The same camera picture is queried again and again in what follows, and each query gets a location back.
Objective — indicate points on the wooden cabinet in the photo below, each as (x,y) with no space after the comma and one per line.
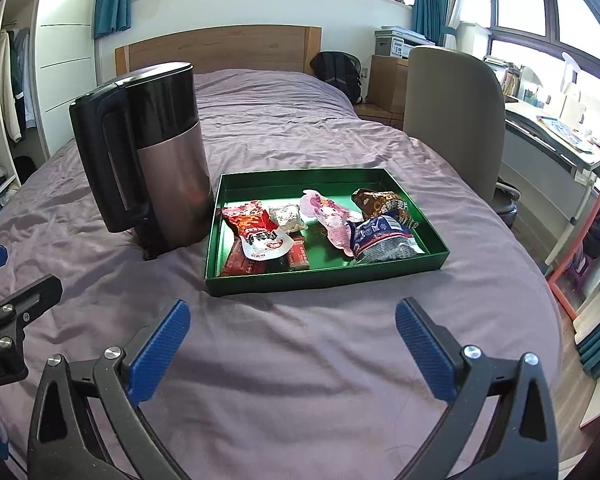
(384,82)

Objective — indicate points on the bed with purple sheet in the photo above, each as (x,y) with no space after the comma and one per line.
(290,350)

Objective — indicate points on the white drawer cabinet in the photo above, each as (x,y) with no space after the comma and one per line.
(65,60)

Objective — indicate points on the brown crinkled snack bag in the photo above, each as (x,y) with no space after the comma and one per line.
(382,205)

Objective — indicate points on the dark hanging jacket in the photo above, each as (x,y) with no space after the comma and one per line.
(26,75)

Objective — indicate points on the green tray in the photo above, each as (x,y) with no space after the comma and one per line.
(340,270)

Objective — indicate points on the small red brown snack bar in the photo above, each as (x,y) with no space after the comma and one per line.
(299,255)

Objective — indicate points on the black bag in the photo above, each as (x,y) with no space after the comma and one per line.
(25,167)

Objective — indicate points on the white desk lamp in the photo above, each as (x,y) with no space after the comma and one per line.
(574,70)

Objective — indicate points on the grey printer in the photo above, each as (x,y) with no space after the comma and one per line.
(399,42)

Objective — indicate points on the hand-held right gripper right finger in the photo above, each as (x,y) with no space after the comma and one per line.
(427,355)

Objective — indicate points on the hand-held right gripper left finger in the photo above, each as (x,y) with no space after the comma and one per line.
(157,355)

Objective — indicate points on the red snack packet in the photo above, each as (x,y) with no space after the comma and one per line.
(237,262)

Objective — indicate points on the pink cartoon snack packet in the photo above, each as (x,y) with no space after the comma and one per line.
(330,215)

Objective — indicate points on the clear candy packet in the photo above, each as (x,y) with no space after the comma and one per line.
(287,217)

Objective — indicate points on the orange framed mirror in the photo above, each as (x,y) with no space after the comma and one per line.
(562,290)

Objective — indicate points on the black backpack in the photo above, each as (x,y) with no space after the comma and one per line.
(337,72)

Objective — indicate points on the wooden headboard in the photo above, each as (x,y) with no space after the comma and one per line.
(220,50)

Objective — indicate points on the beige chair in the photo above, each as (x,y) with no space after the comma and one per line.
(449,110)

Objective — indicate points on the grey desk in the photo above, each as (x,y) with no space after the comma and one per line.
(544,135)

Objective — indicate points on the black rose electric kettle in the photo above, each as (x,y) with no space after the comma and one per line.
(175,175)

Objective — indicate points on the blue white snack bag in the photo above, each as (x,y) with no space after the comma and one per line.
(384,242)

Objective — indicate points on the red white snack pouch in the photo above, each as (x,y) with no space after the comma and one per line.
(255,232)

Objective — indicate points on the white hanging jacket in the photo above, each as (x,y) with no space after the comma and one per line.
(12,110)

